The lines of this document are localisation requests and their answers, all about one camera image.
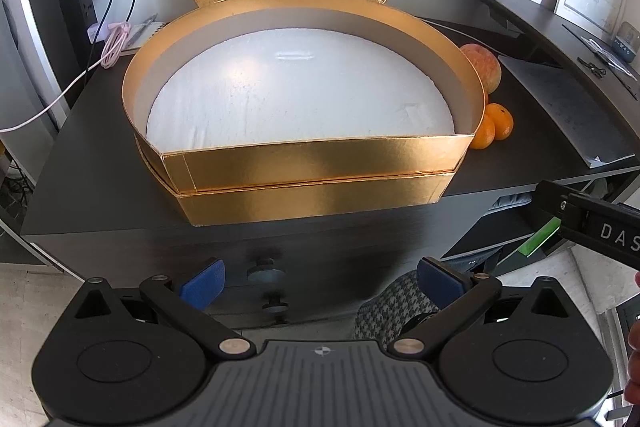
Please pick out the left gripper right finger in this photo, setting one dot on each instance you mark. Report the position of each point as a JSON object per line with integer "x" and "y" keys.
{"x": 460, "y": 300}

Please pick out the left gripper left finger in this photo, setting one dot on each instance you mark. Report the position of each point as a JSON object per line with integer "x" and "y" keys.
{"x": 182, "y": 303}

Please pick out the orange mandarin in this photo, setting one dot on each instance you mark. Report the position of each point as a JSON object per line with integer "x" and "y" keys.
{"x": 502, "y": 119}
{"x": 484, "y": 135}

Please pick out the person's right hand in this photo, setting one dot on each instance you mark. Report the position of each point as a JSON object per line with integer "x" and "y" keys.
{"x": 632, "y": 389}

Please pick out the houndstooth chair cushion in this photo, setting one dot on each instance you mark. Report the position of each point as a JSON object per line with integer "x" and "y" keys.
{"x": 384, "y": 317}

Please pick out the grey paper pad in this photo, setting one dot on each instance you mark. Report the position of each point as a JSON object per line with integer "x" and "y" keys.
{"x": 584, "y": 123}

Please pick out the black scissors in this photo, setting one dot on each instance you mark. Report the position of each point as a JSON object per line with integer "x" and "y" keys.
{"x": 595, "y": 70}

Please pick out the small teal clock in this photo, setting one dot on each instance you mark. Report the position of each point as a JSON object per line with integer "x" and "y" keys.
{"x": 626, "y": 42}

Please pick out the red yellow apple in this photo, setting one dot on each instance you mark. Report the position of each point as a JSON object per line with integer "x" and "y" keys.
{"x": 486, "y": 65}

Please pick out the gold semicircular gift box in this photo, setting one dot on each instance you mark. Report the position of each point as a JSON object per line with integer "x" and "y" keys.
{"x": 247, "y": 95}

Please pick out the spiral notebook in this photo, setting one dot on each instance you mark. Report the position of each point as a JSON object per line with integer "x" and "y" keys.
{"x": 141, "y": 33}

